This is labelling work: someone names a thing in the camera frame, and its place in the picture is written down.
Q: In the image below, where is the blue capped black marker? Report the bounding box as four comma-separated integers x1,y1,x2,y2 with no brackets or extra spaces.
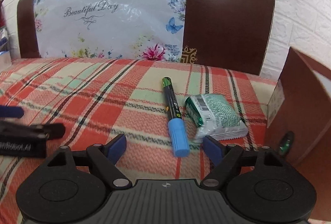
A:
162,77,190,158

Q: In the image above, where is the green white tissue pack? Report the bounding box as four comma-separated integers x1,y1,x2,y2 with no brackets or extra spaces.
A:
185,94,248,143

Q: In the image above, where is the brown cardboard box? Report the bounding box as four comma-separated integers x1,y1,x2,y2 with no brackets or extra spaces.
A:
264,47,331,221

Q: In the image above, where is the floral plastic bag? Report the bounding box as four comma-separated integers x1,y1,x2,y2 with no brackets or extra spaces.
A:
33,0,186,62

